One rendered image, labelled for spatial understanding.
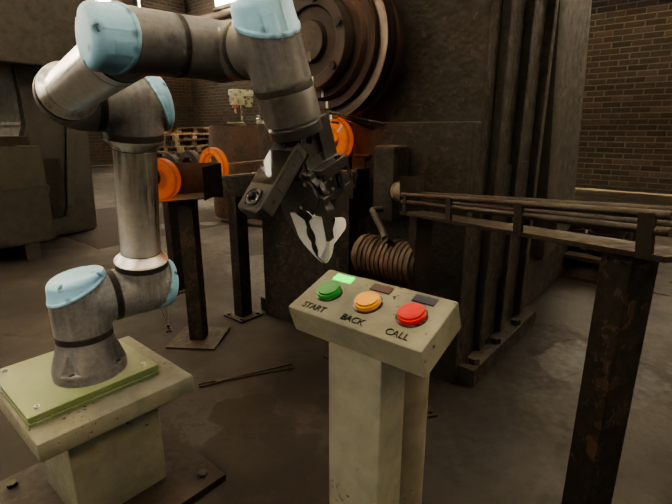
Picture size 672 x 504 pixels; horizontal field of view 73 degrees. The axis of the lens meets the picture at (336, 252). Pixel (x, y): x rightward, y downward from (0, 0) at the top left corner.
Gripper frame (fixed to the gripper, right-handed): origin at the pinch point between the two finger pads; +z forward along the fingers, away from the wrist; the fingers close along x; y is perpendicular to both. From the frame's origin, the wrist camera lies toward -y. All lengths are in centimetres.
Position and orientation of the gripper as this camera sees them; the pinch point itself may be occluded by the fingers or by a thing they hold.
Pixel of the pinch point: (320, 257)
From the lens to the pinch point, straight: 68.5
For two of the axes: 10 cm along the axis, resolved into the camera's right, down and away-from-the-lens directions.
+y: 6.0, -5.2, 6.1
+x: -7.7, -1.7, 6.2
